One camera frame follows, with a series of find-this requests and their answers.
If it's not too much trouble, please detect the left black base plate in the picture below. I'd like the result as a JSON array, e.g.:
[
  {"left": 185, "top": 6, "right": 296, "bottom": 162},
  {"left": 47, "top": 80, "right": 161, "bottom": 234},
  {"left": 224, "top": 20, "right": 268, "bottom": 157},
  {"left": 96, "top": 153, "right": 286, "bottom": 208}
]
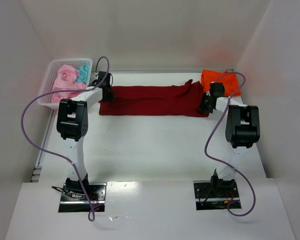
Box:
[{"left": 58, "top": 183, "right": 107, "bottom": 213}]

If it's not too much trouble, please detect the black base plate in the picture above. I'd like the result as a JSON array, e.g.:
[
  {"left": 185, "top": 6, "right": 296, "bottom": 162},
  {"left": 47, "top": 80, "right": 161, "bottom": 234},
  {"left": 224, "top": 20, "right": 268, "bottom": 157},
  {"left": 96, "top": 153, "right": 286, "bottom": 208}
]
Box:
[
  {"left": 58, "top": 183, "right": 107, "bottom": 213},
  {"left": 193, "top": 180, "right": 242, "bottom": 211}
]

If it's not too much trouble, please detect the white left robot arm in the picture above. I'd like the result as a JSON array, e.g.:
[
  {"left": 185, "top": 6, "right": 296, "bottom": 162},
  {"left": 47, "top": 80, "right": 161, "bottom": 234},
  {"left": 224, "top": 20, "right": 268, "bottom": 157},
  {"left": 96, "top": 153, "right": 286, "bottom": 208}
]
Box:
[{"left": 56, "top": 71, "right": 115, "bottom": 196}]

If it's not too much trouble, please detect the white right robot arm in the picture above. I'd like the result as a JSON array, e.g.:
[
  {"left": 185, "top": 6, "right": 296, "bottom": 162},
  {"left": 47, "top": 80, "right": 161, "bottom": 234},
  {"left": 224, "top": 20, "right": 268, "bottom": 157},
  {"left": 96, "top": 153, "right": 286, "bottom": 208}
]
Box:
[{"left": 198, "top": 82, "right": 260, "bottom": 195}]

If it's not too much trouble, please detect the pink t shirt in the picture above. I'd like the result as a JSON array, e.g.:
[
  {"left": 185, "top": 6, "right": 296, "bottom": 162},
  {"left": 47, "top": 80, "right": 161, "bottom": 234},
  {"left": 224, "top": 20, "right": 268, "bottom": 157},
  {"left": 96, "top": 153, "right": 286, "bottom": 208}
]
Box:
[{"left": 52, "top": 64, "right": 86, "bottom": 92}]

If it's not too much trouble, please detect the dark red t shirt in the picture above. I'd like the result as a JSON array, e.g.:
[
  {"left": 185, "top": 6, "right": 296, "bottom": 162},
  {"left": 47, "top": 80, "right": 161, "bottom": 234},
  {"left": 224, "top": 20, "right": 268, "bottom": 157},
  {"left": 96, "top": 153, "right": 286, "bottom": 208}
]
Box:
[{"left": 99, "top": 79, "right": 209, "bottom": 118}]

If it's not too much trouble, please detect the orange folded t shirt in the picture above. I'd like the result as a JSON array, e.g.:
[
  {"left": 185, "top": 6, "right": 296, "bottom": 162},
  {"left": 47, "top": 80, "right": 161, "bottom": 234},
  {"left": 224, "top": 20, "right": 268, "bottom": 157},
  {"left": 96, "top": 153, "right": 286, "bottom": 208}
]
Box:
[{"left": 200, "top": 69, "right": 239, "bottom": 97}]

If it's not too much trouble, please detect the teal t shirt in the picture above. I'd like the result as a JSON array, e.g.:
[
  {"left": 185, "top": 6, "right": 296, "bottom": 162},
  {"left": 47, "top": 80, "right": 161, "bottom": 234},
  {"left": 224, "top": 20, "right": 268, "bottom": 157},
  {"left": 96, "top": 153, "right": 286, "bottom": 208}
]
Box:
[{"left": 76, "top": 65, "right": 91, "bottom": 85}]

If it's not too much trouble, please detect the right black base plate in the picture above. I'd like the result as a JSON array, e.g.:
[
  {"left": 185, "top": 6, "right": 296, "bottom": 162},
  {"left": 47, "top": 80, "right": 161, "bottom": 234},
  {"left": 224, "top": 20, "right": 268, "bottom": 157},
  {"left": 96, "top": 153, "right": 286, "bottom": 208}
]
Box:
[{"left": 193, "top": 180, "right": 242, "bottom": 211}]

